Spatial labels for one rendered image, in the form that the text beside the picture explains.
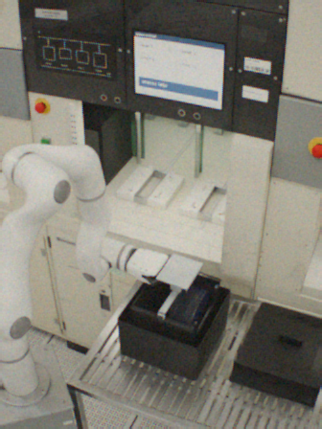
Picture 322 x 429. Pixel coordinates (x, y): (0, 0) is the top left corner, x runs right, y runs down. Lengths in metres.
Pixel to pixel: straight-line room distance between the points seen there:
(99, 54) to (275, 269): 0.93
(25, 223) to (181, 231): 0.88
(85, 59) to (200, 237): 0.79
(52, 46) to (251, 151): 0.73
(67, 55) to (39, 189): 0.63
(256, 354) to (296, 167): 0.59
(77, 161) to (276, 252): 0.79
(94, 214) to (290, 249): 0.68
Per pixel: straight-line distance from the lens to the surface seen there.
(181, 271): 1.71
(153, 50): 1.73
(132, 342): 1.84
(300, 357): 1.82
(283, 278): 2.03
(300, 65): 1.61
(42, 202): 1.39
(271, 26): 1.58
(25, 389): 1.82
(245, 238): 1.89
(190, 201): 2.29
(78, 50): 1.86
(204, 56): 1.68
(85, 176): 1.54
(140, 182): 2.39
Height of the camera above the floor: 2.27
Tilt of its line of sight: 38 degrees down
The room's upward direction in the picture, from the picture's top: straight up
